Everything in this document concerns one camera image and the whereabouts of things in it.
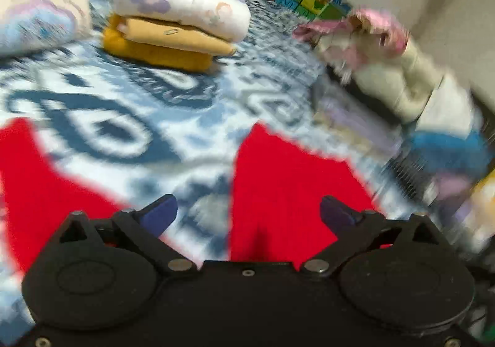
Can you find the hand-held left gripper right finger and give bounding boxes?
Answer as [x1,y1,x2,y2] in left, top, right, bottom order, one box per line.
[300,195,446,280]

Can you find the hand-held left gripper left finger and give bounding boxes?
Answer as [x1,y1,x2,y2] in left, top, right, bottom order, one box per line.
[53,193,194,280]

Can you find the red sweater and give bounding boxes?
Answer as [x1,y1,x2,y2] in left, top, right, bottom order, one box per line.
[0,118,381,274]

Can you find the black grey striped sweater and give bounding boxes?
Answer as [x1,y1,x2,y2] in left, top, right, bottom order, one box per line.
[387,156,434,198]

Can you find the stack of folded towels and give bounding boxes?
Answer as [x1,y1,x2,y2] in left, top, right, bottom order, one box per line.
[315,97,401,148]

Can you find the blue patterned bedspread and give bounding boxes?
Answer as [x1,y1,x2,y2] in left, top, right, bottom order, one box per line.
[0,0,495,332]

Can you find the blue cloth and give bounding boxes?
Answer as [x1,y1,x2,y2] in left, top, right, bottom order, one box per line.
[409,130,493,178]

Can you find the cream puffy quilt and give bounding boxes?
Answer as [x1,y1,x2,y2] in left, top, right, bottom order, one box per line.
[315,28,484,139]

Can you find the mustard yellow folded garment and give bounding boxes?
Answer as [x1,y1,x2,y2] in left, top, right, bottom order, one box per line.
[101,15,217,75]

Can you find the tan folded garment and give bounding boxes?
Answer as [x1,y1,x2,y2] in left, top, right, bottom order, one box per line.
[116,16,237,58]

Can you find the pink shiny cloth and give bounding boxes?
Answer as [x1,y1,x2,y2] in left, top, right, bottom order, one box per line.
[293,8,411,62]

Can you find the purple cream printed shirt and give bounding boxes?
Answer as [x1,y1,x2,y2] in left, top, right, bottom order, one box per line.
[0,0,93,58]

